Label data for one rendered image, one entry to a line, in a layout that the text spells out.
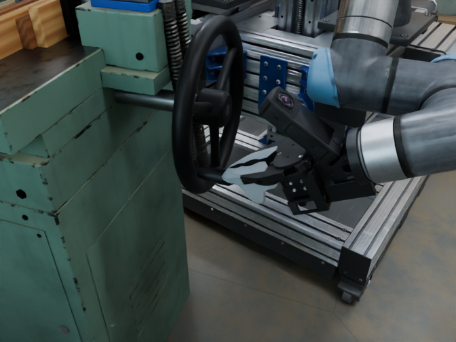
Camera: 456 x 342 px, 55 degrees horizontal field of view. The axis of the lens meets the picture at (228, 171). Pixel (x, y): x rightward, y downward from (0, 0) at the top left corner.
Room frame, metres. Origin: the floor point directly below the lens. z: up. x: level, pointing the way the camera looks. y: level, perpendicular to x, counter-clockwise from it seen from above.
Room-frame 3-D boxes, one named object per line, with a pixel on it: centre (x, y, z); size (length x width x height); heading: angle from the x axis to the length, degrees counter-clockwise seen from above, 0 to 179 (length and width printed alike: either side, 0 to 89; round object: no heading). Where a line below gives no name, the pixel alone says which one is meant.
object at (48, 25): (0.76, 0.27, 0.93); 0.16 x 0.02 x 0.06; 162
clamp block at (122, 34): (0.73, 0.15, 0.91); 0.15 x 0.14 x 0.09; 162
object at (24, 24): (0.77, 0.28, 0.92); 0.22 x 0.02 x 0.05; 162
